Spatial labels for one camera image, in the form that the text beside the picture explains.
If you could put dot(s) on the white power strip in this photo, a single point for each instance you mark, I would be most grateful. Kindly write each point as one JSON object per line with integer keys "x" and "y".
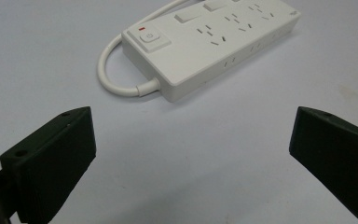
{"x": 211, "y": 43}

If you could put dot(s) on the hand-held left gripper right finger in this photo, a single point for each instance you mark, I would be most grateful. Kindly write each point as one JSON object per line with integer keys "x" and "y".
{"x": 335, "y": 152}

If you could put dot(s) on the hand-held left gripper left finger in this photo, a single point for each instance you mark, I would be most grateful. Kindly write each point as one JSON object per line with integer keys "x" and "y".
{"x": 52, "y": 161}

